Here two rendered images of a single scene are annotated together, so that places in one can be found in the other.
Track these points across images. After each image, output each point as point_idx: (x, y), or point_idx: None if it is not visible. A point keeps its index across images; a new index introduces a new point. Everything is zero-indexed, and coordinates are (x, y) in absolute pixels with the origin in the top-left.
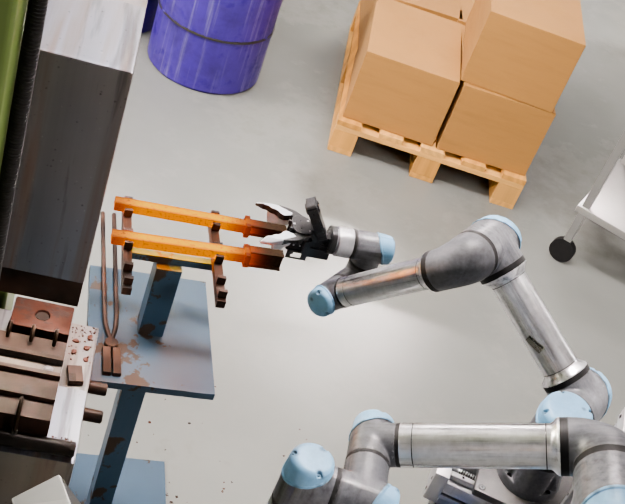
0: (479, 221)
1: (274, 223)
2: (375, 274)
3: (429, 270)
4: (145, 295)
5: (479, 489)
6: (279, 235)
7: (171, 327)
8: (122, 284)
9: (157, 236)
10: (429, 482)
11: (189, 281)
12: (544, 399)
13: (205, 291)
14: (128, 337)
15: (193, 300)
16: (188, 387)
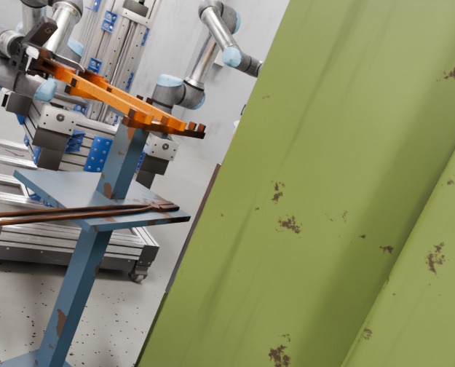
0: None
1: (47, 60)
2: (61, 41)
3: (82, 10)
4: (126, 169)
5: (85, 102)
6: (69, 60)
7: (95, 186)
8: (202, 133)
9: (152, 107)
10: (71, 125)
11: (28, 176)
12: (71, 42)
13: (28, 170)
14: (135, 202)
15: (49, 175)
16: (134, 181)
